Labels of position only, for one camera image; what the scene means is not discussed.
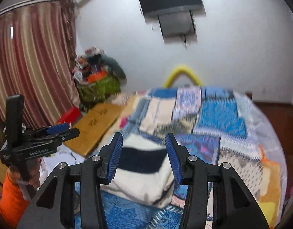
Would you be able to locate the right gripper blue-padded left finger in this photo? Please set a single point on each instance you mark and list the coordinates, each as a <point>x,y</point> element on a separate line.
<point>53,204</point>

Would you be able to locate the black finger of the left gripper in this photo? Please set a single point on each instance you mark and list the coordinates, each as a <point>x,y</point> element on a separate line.
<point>69,134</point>

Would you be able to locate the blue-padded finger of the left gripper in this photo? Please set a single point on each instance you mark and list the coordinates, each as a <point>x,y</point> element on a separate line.
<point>54,129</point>

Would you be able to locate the cream navy striped cat sweater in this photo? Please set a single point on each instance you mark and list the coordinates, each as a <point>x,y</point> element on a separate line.
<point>144,173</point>

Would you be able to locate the orange sleeve left forearm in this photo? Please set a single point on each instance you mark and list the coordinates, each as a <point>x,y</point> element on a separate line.
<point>12,204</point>

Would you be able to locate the person's left hand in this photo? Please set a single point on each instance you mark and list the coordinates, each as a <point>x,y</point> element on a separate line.
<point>34,172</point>

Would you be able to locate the red flat box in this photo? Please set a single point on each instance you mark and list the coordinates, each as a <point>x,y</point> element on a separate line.
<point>70,116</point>

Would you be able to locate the green patterned storage box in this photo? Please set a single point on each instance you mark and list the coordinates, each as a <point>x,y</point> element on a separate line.
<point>98,91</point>

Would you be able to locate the orange box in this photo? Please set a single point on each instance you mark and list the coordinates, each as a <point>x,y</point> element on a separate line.
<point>96,76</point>

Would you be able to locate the pile of clutter items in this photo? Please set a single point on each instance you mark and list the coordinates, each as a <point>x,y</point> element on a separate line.
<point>88,63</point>

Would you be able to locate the grey plush toy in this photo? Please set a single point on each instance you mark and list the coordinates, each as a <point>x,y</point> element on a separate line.
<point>116,69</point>

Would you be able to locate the red gold striped curtain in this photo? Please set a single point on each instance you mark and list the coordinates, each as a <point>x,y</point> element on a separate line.
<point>37,53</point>

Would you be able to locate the blue patchwork bed quilt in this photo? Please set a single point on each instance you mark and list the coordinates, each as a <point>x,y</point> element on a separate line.
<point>214,124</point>

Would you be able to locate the yellow foam arch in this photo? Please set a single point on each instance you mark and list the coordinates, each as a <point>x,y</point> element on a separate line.
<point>182,71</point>

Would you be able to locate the small framed dark screen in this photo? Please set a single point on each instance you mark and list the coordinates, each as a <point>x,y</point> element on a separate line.
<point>177,24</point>

